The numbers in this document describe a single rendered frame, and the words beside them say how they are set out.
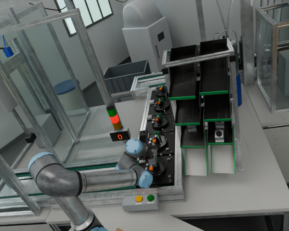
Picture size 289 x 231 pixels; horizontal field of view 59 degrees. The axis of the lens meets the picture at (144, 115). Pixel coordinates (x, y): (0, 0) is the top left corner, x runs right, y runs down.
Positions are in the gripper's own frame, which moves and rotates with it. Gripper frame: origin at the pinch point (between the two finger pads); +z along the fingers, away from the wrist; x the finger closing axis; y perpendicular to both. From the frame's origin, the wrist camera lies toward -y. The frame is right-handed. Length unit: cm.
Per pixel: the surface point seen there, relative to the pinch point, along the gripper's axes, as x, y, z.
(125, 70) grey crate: -67, -142, 178
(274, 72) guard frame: 87, -47, 33
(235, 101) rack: 52, -17, -16
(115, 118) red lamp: -17.5, -20.0, -8.8
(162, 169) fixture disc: 5.0, 12.8, 9.3
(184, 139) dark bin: 22.3, -2.0, -7.2
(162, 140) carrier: 3.5, -9.1, 28.6
